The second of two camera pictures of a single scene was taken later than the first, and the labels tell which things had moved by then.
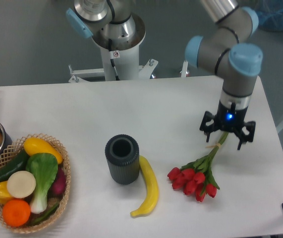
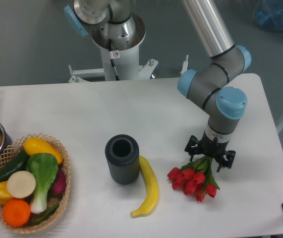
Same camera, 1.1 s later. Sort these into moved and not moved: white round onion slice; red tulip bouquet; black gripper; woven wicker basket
Moved: black gripper
Not moved: red tulip bouquet; woven wicker basket; white round onion slice
